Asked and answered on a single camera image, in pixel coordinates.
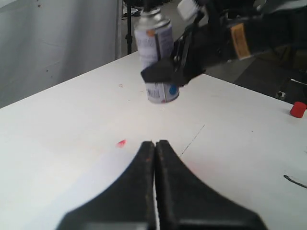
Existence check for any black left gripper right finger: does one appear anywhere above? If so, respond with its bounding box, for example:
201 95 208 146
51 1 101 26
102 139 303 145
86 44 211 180
155 140 267 230

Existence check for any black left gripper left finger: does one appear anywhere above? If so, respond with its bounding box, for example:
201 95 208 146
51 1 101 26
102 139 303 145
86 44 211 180
57 141 156 230

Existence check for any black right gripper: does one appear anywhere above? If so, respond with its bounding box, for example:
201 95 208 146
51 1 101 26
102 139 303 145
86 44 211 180
141 4 254 87

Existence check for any white spray paint can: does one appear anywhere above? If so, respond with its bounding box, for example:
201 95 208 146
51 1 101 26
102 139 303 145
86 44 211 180
134 8 179 104

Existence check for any red cap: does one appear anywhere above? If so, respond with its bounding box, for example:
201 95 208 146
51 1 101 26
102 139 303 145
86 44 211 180
290 102 307 118

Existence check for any black tripod stand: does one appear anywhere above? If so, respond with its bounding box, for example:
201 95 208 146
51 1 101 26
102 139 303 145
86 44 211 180
125 0 132 55

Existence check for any white backdrop cloth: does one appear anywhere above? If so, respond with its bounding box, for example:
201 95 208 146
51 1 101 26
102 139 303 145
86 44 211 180
0 0 122 107

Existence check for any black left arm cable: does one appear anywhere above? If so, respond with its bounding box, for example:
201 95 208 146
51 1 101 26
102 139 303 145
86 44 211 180
283 174 307 188

